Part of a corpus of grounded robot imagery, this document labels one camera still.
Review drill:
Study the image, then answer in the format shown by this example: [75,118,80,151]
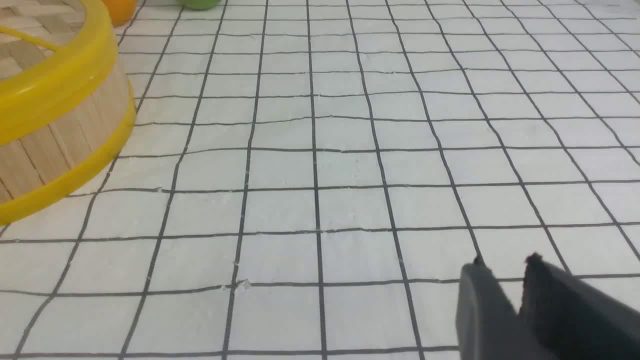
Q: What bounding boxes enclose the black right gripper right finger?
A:
[519,253,640,360]

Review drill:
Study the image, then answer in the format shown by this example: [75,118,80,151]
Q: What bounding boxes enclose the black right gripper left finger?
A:
[455,256,556,360]

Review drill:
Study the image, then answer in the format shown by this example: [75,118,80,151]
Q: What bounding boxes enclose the bamboo steamer basket yellow rims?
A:
[0,62,137,226]

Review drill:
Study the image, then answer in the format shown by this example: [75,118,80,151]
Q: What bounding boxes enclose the white black-grid tablecloth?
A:
[1,0,640,360]

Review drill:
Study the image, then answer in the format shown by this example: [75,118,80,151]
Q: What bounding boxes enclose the green toy watermelon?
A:
[179,0,221,11]

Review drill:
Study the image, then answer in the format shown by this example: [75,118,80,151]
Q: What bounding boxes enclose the orange toy pear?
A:
[102,0,138,27]

